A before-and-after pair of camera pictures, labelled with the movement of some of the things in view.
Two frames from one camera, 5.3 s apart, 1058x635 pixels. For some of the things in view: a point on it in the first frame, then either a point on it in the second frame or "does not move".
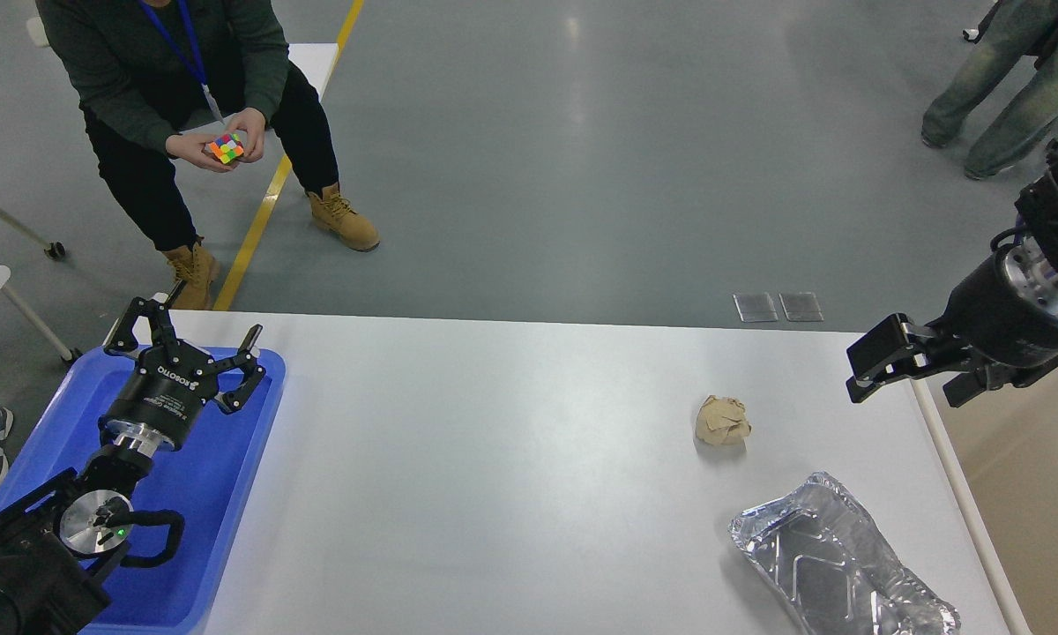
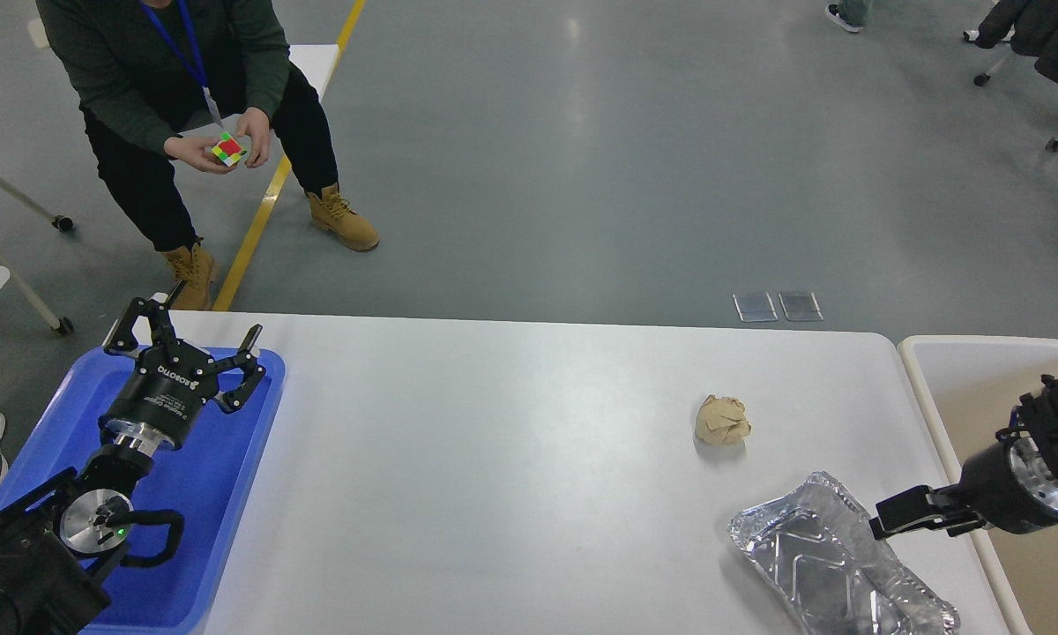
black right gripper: [986, 316] to [1011, 484]
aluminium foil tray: [839, 574] does not move
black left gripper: [163, 401] does not move
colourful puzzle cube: [226, 147] does not move
